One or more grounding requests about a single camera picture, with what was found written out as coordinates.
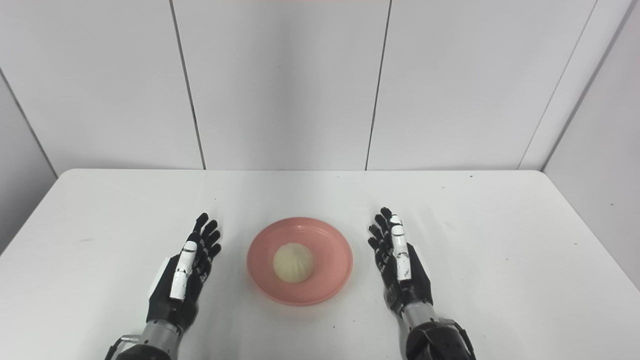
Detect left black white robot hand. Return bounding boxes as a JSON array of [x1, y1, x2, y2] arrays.
[[146, 212, 222, 334]]

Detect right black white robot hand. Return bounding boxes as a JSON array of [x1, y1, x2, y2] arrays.
[[367, 207, 434, 317]]

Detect pink round plate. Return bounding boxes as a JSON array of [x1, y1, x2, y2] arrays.
[[246, 216, 354, 307]]

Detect white steamed bun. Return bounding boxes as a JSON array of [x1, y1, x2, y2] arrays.
[[272, 242, 316, 285]]

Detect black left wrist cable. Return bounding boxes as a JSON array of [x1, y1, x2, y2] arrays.
[[104, 334, 141, 360]]

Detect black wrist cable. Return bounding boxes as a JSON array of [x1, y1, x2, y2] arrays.
[[440, 318, 477, 360], [104, 334, 141, 360]]

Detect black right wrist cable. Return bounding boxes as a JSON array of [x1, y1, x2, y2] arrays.
[[440, 318, 477, 360]]

